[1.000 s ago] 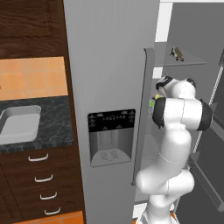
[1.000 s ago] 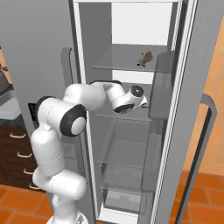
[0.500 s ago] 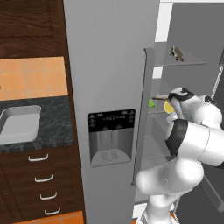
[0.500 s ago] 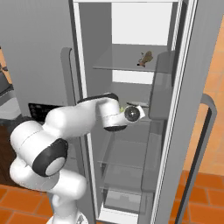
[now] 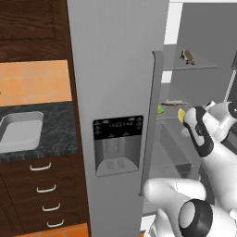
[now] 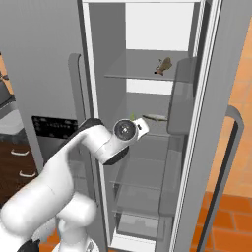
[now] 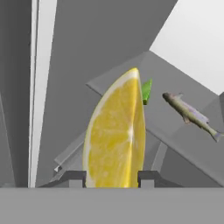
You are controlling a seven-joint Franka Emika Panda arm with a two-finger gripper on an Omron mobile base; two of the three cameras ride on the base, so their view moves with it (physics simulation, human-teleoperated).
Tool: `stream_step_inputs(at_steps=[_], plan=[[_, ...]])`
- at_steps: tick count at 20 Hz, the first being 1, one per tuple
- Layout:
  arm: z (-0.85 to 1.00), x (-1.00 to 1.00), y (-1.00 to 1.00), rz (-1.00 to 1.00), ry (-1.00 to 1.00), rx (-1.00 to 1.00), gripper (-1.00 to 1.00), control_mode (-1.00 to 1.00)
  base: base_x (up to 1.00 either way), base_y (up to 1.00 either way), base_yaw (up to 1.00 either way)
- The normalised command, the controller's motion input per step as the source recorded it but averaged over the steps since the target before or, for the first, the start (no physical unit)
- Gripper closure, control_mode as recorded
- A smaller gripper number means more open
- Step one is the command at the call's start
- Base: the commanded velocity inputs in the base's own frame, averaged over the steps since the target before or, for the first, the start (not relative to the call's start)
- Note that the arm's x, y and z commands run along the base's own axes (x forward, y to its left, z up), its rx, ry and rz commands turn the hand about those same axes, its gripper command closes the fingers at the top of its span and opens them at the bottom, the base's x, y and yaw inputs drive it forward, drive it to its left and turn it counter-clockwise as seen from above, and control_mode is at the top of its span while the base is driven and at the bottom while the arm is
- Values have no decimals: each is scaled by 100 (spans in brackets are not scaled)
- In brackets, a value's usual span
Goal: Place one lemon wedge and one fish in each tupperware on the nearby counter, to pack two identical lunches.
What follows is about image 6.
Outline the grey fish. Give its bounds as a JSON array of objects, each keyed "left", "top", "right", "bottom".
[{"left": 143, "top": 113, "right": 169, "bottom": 123}]

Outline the clear fridge drawer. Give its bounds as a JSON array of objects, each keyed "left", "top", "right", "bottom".
[{"left": 112, "top": 196, "right": 165, "bottom": 241}]

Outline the grey curved door handle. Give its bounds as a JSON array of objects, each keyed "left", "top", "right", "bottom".
[{"left": 67, "top": 53, "right": 88, "bottom": 132}]

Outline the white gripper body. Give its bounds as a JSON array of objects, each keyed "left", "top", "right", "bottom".
[{"left": 133, "top": 117, "right": 151, "bottom": 139}]

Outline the grey fridge door with dispenser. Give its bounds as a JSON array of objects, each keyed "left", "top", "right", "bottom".
[{"left": 0, "top": 0, "right": 96, "bottom": 205}]

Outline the grey door bin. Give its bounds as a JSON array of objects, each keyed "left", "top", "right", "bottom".
[
  {"left": 167, "top": 56, "right": 199, "bottom": 136},
  {"left": 157, "top": 134, "right": 185, "bottom": 219}
]

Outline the brown fish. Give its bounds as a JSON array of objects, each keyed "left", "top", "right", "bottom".
[{"left": 154, "top": 56, "right": 173, "bottom": 77}]

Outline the white drawer handle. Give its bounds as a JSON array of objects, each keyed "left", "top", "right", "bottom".
[
  {"left": 10, "top": 149, "right": 31, "bottom": 158},
  {"left": 18, "top": 169, "right": 38, "bottom": 179}
]

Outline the grey fridge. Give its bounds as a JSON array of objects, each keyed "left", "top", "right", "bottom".
[{"left": 77, "top": 0, "right": 218, "bottom": 252}]

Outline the grey open fridge door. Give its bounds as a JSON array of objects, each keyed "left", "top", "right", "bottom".
[{"left": 168, "top": 0, "right": 252, "bottom": 252}]

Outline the grey handle with black strip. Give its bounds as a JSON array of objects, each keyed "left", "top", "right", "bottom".
[{"left": 196, "top": 104, "right": 246, "bottom": 252}]

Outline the glass fridge shelf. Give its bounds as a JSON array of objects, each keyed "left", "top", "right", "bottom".
[
  {"left": 126, "top": 92, "right": 185, "bottom": 139},
  {"left": 109, "top": 154, "right": 176, "bottom": 193},
  {"left": 103, "top": 48, "right": 192, "bottom": 83}
]

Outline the dark wood drawer front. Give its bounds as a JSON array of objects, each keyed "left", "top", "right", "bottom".
[
  {"left": 0, "top": 139, "right": 35, "bottom": 170},
  {"left": 0, "top": 163, "right": 39, "bottom": 206}
]

